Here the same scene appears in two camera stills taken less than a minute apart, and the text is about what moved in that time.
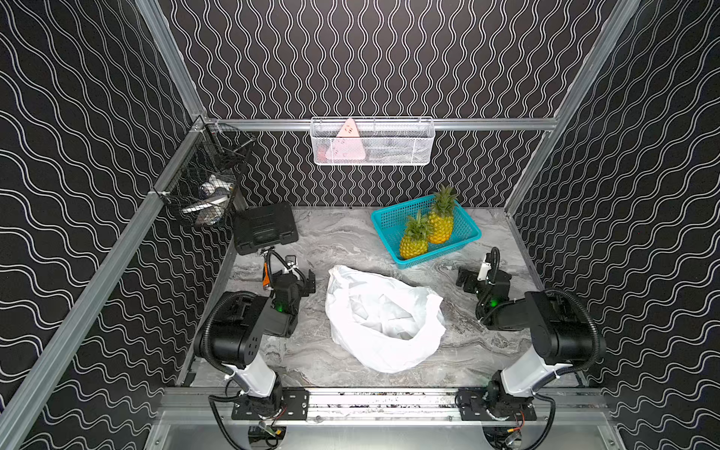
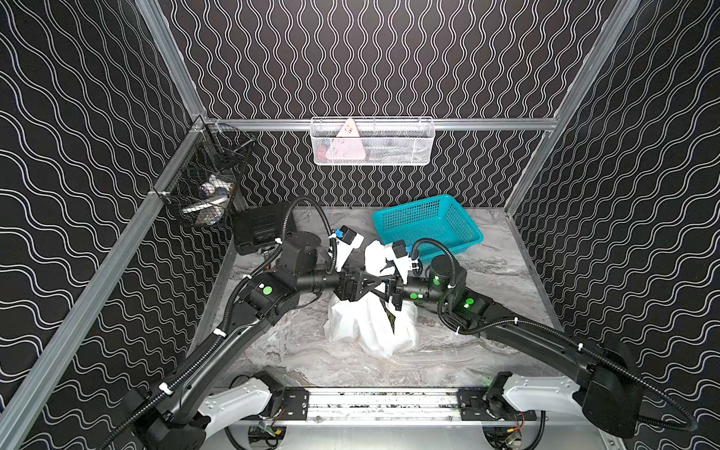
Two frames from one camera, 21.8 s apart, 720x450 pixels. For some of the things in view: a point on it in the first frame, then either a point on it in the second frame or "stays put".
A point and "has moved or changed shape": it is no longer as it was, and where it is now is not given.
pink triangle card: (347, 144) stays put
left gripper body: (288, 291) to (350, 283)
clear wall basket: (372, 141) stays put
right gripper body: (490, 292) to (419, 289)
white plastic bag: (381, 322) has moved or changed shape
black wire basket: (201, 184) stays put
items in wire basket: (213, 196) stays put
